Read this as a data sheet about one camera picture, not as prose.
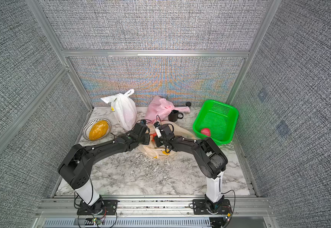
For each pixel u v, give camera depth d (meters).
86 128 1.03
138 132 0.70
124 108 0.99
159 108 0.97
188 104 1.10
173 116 1.09
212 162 0.50
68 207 0.75
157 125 0.84
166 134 0.75
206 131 0.97
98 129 0.97
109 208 0.73
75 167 0.46
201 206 0.74
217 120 1.12
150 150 0.86
